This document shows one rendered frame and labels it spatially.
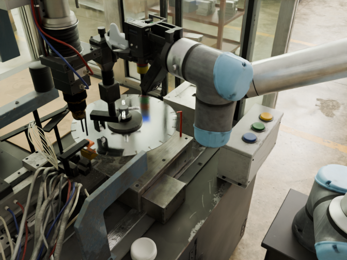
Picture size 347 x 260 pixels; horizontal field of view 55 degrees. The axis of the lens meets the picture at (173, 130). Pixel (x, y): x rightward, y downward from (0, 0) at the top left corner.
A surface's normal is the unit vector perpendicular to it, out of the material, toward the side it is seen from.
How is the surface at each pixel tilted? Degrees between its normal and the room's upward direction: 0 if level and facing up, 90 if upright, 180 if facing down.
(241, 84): 90
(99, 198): 90
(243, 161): 90
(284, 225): 0
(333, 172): 7
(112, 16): 90
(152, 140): 0
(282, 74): 67
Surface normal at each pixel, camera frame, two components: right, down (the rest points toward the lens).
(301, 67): -0.40, 0.19
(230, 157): -0.56, 0.50
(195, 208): 0.00, -0.80
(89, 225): 0.83, 0.33
